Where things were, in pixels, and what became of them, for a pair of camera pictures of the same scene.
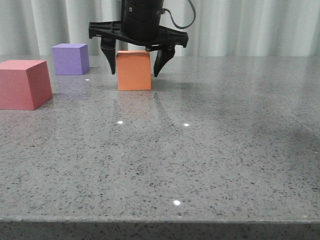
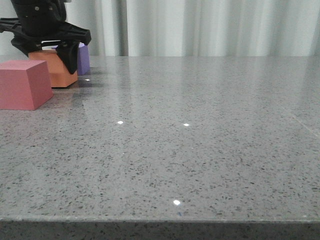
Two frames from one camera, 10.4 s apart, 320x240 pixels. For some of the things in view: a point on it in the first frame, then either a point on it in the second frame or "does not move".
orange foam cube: [134, 70] -> [60, 76]
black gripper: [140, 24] -> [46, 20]
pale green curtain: [220, 27] does not move
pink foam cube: [24, 84] does not move
